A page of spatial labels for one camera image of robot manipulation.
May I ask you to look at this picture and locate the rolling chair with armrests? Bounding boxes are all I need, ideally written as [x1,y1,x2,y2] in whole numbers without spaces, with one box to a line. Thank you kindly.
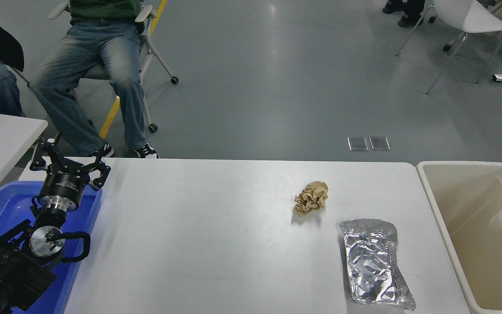
[46,0,180,133]

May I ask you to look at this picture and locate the blue plastic tray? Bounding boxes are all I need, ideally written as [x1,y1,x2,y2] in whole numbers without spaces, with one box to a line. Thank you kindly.
[0,181,103,314]

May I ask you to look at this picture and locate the seated person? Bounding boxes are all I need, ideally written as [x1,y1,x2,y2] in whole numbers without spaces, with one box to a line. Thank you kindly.
[29,0,160,158]

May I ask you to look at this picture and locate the white shell chair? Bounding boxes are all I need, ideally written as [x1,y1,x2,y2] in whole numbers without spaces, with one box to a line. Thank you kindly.
[396,0,502,95]

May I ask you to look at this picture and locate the silver foil tray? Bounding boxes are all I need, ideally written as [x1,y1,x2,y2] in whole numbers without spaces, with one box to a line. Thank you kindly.
[339,218,416,311]

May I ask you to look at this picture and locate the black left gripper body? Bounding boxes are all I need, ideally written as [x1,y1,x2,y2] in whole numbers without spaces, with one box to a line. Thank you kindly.
[40,168,90,205]

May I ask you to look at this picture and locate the large pale plastic bin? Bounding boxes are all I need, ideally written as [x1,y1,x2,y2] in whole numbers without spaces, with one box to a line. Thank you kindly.
[416,160,502,314]

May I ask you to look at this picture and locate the grey chair leg with castor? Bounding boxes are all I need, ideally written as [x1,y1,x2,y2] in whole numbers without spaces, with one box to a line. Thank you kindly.
[5,65,34,91]

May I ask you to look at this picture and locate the tan paper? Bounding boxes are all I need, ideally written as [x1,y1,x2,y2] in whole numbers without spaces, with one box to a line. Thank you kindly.
[294,181,329,218]

